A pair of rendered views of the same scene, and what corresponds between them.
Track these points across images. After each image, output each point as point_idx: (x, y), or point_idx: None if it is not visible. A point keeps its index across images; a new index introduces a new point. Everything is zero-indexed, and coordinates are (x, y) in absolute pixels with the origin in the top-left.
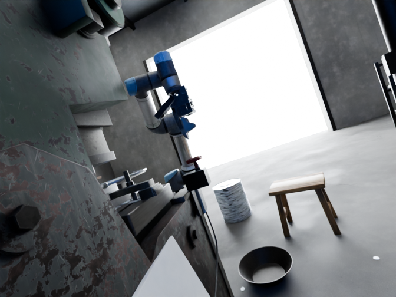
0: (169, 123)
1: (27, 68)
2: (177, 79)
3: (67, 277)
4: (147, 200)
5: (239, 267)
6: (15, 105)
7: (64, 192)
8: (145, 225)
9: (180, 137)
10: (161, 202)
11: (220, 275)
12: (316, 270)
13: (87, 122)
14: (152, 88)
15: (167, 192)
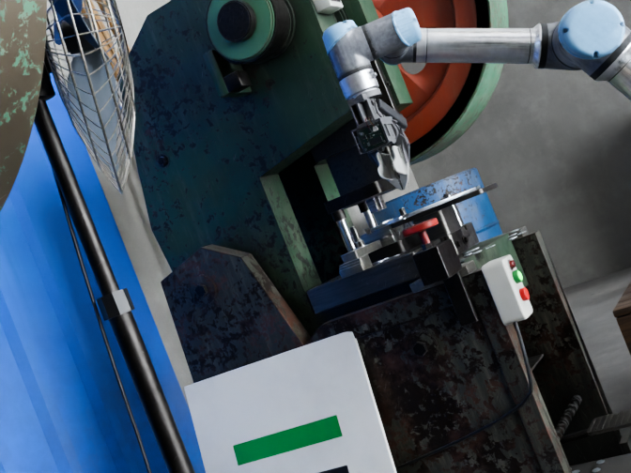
0: (559, 53)
1: (226, 161)
2: (344, 88)
3: (226, 324)
4: (343, 278)
5: None
6: (223, 200)
7: (223, 276)
8: (331, 307)
9: (609, 82)
10: (377, 283)
11: (526, 445)
12: None
13: (330, 151)
14: (393, 57)
15: (400, 269)
